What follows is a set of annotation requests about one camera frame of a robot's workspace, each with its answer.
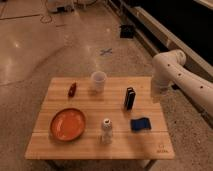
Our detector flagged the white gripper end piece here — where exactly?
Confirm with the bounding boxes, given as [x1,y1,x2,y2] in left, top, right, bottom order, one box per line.
[151,81,167,103]

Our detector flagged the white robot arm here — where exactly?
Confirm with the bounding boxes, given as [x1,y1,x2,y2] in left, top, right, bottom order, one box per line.
[151,50,213,116]

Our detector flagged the blue folded cloth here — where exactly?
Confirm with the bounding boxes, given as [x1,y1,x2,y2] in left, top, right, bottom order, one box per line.
[130,117,152,132]

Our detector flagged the translucent plastic cup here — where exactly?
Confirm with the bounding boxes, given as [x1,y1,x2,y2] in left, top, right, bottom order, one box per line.
[91,71,107,92]

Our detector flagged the white plastic bottle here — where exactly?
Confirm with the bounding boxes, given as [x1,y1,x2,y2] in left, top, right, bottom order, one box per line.
[101,118,113,144]

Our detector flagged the black box on floor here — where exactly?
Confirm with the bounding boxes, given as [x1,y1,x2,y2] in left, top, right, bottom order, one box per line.
[120,25,135,38]

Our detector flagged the wooden folding table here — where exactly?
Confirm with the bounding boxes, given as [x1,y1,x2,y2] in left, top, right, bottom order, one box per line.
[25,77,175,160]

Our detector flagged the small red brown object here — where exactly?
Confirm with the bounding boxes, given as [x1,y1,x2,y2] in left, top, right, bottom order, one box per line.
[68,82,77,97]

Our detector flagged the orange plate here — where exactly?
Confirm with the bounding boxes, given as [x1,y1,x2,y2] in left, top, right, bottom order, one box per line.
[50,108,86,142]

